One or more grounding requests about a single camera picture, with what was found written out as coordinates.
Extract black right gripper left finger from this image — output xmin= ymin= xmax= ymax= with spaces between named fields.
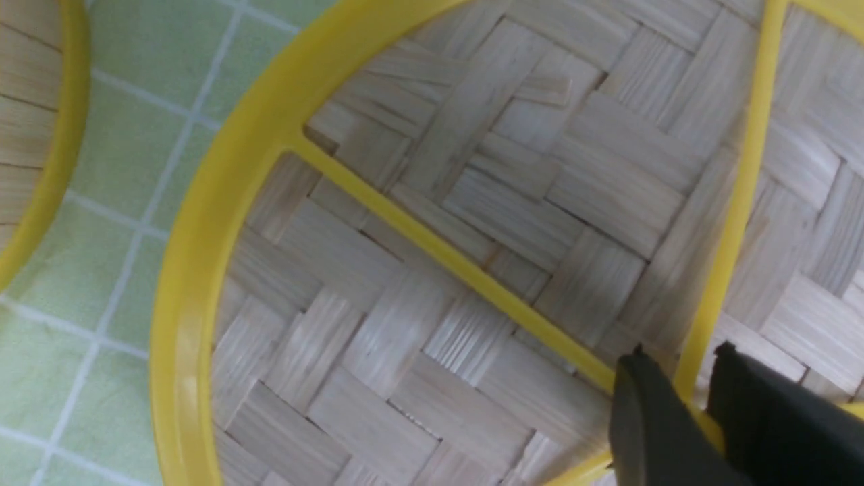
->
xmin=608 ymin=345 xmax=752 ymax=485

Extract bamboo steamer basket yellow rim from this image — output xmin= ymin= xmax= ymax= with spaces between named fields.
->
xmin=1 ymin=1 xmax=90 ymax=288

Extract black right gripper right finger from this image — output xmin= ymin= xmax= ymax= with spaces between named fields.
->
xmin=707 ymin=342 xmax=863 ymax=485

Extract yellow rimmed woven steamer lid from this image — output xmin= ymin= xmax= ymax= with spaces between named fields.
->
xmin=149 ymin=1 xmax=862 ymax=485

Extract green checkered tablecloth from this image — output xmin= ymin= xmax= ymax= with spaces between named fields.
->
xmin=1 ymin=1 xmax=330 ymax=485

